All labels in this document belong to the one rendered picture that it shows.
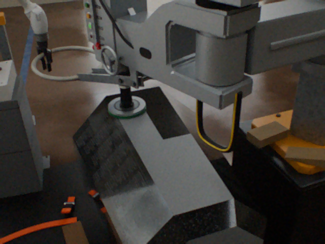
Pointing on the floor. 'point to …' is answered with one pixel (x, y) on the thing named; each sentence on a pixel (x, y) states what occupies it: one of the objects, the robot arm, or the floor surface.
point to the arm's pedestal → (19, 146)
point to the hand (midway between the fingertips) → (46, 66)
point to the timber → (74, 234)
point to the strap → (37, 229)
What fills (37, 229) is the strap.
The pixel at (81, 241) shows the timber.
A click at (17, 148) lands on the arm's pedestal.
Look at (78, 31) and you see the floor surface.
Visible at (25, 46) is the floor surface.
